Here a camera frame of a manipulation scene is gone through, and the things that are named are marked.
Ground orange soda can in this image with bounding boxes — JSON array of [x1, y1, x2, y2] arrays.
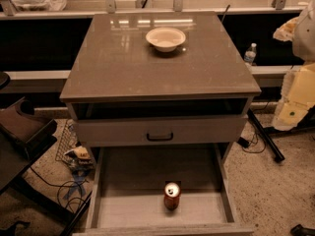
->
[[163, 182, 181, 210]]

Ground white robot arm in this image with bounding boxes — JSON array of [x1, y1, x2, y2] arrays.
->
[[272, 0, 315, 131]]

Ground closed grey upper drawer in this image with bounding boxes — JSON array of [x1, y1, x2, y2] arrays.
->
[[74, 115, 247, 147]]

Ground grey cabinet with counter top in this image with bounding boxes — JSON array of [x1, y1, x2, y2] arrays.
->
[[60, 12, 260, 157]]

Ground open grey middle drawer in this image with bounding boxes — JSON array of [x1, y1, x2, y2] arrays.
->
[[73, 146, 253, 236]]

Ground white paper bowl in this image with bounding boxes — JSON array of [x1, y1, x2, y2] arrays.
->
[[146, 28, 186, 52]]

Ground clear plastic water bottle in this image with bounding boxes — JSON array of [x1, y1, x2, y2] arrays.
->
[[244, 43, 257, 66]]

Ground black table leg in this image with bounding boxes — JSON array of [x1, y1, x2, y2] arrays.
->
[[247, 109, 285, 163]]

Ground dark brown chair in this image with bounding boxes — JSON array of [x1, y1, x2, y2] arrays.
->
[[0, 97, 57, 193]]

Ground black drawer handle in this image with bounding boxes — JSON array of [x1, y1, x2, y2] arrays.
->
[[146, 133, 174, 142]]

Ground wire mesh basket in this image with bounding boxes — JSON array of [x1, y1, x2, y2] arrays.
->
[[55, 119, 78, 164]]

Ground black floor cables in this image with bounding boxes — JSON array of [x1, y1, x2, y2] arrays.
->
[[30, 166, 93, 214]]

